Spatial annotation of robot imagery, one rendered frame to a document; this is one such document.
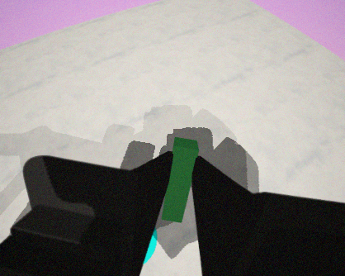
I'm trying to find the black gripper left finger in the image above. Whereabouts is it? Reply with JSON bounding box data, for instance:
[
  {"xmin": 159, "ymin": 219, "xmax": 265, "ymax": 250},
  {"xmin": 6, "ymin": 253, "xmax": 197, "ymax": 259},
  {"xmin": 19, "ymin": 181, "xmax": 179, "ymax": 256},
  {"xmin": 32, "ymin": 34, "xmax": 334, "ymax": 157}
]
[{"xmin": 23, "ymin": 151, "xmax": 173, "ymax": 276}]

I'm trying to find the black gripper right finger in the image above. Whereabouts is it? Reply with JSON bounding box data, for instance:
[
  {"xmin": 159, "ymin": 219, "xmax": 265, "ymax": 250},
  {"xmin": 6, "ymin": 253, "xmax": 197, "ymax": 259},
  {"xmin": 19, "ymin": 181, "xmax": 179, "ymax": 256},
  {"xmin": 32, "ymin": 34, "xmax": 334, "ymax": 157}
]
[{"xmin": 191, "ymin": 156, "xmax": 345, "ymax": 276}]

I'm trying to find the green rectangular post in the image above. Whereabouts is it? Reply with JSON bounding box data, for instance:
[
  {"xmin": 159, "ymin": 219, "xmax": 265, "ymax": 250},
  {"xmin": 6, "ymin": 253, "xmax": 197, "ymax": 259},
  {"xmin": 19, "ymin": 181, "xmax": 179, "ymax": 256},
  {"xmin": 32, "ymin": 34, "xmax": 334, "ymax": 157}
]
[{"xmin": 161, "ymin": 137, "xmax": 199, "ymax": 223}]

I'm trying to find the cyan circle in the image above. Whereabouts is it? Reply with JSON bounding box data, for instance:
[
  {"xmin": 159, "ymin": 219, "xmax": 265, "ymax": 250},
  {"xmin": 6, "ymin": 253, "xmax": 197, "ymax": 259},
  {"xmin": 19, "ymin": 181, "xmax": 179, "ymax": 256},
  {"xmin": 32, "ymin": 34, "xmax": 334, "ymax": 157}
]
[{"xmin": 144, "ymin": 228, "xmax": 158, "ymax": 264}]

